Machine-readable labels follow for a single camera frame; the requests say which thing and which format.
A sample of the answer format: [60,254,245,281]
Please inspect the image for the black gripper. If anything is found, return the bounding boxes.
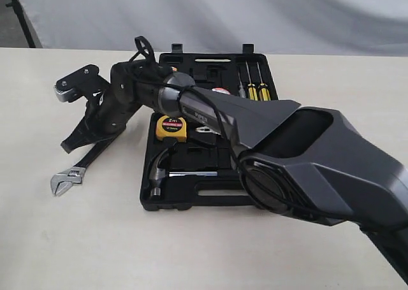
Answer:
[61,85,140,154]

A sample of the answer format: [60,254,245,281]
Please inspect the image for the black handled adjustable wrench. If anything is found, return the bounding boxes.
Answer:
[50,137,117,196]

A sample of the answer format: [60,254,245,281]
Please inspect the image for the claw hammer black grip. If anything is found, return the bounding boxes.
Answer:
[149,149,218,199]

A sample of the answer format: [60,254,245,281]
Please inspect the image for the black plastic tool case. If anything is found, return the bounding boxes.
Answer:
[140,43,277,211]

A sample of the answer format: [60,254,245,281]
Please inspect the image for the black electrical tape roll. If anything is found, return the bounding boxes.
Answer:
[212,87,231,95]

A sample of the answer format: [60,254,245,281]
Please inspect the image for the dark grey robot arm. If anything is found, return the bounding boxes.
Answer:
[54,61,407,279]

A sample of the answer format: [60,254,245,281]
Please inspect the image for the yellow tape measure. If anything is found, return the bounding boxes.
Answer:
[155,115,187,142]

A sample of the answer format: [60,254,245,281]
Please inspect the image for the black backdrop stand pole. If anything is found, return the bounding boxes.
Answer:
[5,0,37,48]

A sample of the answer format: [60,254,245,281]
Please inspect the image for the clear voltage tester screwdriver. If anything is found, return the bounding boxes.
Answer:
[237,71,246,98]

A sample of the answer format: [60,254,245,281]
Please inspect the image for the yellow black screwdriver left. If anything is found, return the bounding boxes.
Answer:
[245,62,258,101]

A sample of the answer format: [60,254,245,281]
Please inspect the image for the yellow black screwdriver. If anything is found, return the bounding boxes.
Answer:
[245,62,258,101]
[257,63,271,101]

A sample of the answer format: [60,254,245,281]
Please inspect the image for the yellow black screwdriver right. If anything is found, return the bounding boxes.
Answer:
[257,63,271,101]

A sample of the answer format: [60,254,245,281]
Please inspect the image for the white backdrop cloth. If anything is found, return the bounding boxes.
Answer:
[19,0,407,56]

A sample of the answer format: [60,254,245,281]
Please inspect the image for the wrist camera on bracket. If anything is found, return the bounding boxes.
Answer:
[54,64,110,103]

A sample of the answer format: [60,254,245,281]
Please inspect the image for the orange handled pliers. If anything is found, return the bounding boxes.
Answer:
[195,126,217,134]

